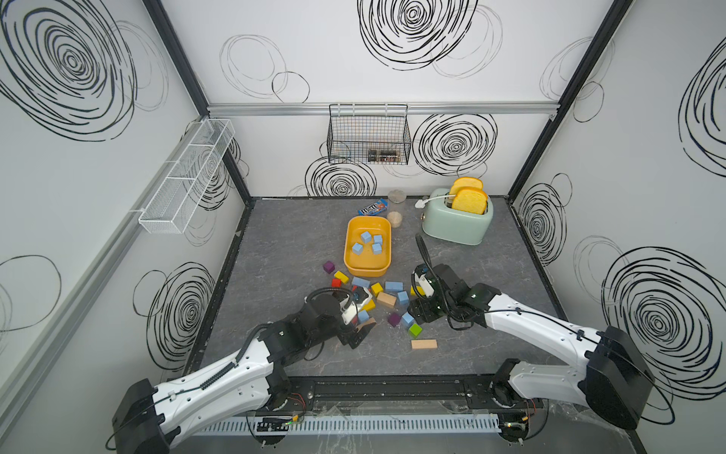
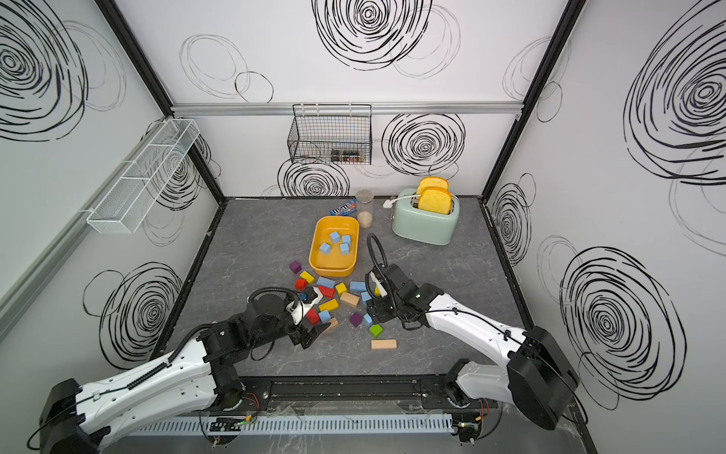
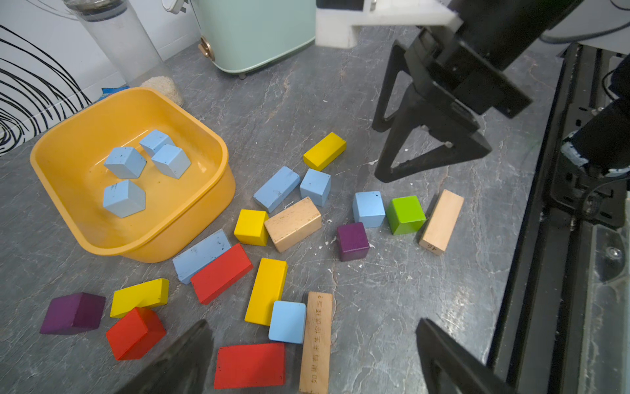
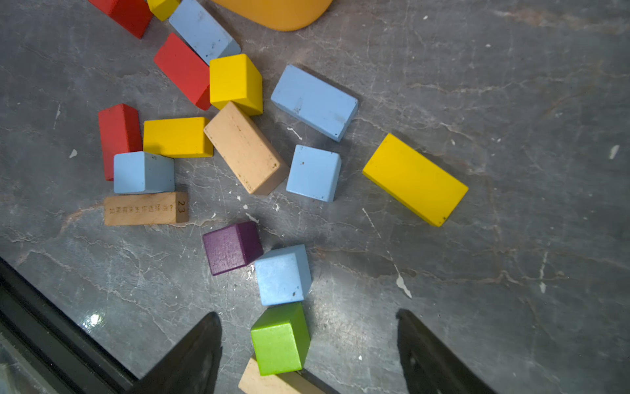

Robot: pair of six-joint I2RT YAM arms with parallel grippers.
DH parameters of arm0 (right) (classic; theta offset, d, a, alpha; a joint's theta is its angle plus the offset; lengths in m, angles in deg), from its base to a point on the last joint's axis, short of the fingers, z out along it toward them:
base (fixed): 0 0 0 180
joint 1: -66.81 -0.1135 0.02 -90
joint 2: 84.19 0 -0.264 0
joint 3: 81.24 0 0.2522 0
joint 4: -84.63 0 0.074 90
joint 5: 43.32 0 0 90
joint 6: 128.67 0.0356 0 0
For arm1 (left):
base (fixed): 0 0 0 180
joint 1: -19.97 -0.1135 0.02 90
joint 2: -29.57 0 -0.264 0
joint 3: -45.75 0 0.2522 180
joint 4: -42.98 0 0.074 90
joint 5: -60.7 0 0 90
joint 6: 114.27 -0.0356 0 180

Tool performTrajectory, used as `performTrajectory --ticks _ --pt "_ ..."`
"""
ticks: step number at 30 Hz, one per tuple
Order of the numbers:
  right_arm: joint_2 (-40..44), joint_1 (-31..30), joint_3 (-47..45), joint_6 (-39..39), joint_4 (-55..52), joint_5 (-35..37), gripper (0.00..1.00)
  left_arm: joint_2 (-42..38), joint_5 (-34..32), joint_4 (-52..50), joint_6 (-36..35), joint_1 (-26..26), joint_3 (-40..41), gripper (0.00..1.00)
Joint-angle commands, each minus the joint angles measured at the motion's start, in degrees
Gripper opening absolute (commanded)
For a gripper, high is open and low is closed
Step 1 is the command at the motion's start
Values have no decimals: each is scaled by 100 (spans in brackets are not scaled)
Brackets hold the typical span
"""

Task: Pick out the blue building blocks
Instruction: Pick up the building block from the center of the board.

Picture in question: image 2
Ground long blue block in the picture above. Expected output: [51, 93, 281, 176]
[349, 281, 367, 293]
[317, 277, 336, 289]

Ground purple cube lower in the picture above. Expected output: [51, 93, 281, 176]
[350, 312, 363, 327]

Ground tan wooden block centre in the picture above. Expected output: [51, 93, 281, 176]
[340, 292, 360, 309]

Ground yellow sponge toast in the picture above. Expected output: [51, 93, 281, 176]
[416, 177, 449, 195]
[418, 187, 453, 215]

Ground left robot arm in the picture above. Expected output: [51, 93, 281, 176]
[26, 287, 324, 453]

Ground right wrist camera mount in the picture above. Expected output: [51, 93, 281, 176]
[367, 272, 389, 298]

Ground yellow sponge toast front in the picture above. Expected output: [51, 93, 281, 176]
[418, 187, 453, 215]

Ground blue candy packet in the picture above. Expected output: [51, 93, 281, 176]
[329, 198, 357, 217]

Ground red flat block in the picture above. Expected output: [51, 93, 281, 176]
[318, 286, 336, 299]

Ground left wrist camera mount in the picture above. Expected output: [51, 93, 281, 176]
[287, 287, 323, 325]

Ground mint green toaster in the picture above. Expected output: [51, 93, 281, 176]
[392, 188, 461, 246]

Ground tan wooden block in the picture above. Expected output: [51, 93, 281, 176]
[340, 292, 360, 309]
[325, 318, 340, 332]
[371, 340, 397, 350]

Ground long red block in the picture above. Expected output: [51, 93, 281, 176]
[306, 309, 321, 325]

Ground yellow sponge toast back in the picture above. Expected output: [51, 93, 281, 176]
[416, 177, 449, 195]

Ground white wire shelf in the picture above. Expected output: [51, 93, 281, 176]
[86, 118, 200, 234]

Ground clear plastic jar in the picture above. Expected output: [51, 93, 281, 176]
[355, 189, 374, 228]

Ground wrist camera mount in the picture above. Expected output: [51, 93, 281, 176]
[287, 287, 323, 325]
[367, 272, 389, 298]

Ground tan wooden block lower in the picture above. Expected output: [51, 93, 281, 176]
[325, 318, 340, 332]

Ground black wire basket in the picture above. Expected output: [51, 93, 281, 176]
[287, 103, 374, 165]

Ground yellow plastic tub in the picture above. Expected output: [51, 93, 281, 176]
[308, 216, 359, 277]

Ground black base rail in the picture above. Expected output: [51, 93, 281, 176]
[240, 375, 478, 408]

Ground green cube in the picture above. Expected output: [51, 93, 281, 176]
[369, 323, 383, 339]

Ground tan wooden block front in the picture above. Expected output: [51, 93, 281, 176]
[371, 340, 397, 350]

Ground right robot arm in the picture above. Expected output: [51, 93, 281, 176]
[364, 264, 580, 431]

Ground long yellow block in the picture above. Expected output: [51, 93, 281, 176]
[319, 299, 340, 312]

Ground purple cube near tub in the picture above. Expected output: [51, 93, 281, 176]
[289, 261, 302, 274]

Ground white slotted cable duct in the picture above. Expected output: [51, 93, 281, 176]
[134, 414, 455, 437]

